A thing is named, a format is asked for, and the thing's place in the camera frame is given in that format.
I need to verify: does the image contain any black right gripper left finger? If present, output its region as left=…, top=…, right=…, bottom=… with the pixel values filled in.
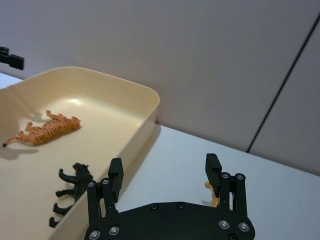
left=86, top=157, right=125, bottom=224

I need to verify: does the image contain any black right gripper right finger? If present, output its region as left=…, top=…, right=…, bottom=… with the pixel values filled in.
left=204, top=153, right=249, bottom=218

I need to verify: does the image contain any tan toy animal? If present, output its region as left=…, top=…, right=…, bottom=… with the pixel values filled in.
left=203, top=180, right=221, bottom=209

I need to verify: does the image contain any black toy panther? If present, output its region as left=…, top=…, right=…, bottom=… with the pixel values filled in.
left=48, top=161, right=95, bottom=228

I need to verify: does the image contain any cream plastic tray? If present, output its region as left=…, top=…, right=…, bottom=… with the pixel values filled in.
left=0, top=66, right=161, bottom=240

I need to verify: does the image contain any orange striped toy tiger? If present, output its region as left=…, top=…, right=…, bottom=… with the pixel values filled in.
left=2, top=109, right=82, bottom=148

